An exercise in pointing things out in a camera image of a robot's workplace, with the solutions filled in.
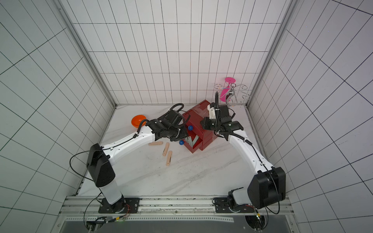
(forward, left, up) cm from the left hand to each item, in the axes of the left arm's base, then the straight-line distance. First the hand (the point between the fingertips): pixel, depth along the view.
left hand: (185, 137), depth 79 cm
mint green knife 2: (+2, -2, -9) cm, 9 cm away
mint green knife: (+5, -6, -9) cm, 12 cm away
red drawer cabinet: (+5, -8, -8) cm, 12 cm away
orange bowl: (+23, +38, -14) cm, 47 cm away
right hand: (+9, -9, +3) cm, 13 cm away
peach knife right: (-4, +11, -17) cm, 21 cm away
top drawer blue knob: (+5, -3, +2) cm, 6 cm away
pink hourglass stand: (+41, -28, -2) cm, 50 cm away
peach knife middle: (+2, +13, -17) cm, 22 cm away
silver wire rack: (+28, -34, +10) cm, 45 cm away
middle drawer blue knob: (0, +3, -6) cm, 7 cm away
